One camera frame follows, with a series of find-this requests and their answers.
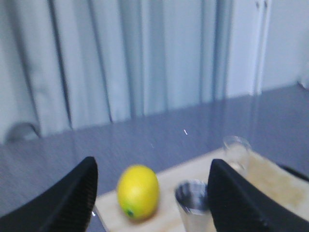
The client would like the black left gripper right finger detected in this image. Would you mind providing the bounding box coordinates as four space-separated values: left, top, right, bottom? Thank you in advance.
208 159 309 232

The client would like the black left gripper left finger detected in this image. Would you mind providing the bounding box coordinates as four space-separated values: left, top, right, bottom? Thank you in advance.
0 157 98 232

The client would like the steel double jigger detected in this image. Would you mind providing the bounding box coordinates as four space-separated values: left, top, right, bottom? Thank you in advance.
174 179 216 232

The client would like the clear glass beaker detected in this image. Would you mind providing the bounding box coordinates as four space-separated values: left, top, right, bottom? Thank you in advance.
223 135 251 176

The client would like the wooden cutting board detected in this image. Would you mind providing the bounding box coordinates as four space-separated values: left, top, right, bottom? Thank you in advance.
95 149 309 232

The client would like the yellow lemon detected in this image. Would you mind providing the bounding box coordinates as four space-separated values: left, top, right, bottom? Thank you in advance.
116 164 160 221

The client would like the grey curtain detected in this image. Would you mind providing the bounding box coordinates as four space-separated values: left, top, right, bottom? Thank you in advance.
0 0 272 144

